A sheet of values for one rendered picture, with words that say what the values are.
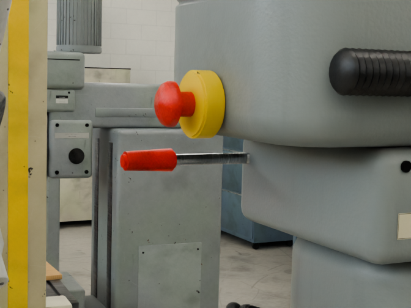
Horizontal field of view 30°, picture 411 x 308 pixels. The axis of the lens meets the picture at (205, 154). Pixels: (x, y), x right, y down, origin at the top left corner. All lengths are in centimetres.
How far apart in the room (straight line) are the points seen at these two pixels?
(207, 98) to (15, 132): 177
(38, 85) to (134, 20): 796
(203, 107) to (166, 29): 985
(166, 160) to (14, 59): 165
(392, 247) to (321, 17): 20
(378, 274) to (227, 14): 27
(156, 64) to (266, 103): 982
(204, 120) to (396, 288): 23
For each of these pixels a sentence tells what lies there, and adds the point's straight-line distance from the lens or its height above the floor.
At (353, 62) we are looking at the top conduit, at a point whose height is 180.
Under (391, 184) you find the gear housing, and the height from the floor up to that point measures 170.
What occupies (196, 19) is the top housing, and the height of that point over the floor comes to 184.
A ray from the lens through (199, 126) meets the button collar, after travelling 66.
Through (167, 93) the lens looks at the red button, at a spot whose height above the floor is 177.
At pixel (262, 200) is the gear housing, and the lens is 79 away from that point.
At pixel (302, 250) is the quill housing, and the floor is 161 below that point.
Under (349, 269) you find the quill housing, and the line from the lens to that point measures 74.
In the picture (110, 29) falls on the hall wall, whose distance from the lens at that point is 1020.
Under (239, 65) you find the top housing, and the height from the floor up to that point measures 179.
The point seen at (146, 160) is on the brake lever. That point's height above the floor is 170.
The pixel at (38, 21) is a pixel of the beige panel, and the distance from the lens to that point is 241.
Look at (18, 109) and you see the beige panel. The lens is 239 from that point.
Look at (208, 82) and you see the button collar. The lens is 65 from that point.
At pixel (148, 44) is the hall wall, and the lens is 1038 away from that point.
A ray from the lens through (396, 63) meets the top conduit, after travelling 58.
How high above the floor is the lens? 178
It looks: 5 degrees down
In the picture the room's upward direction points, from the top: 1 degrees clockwise
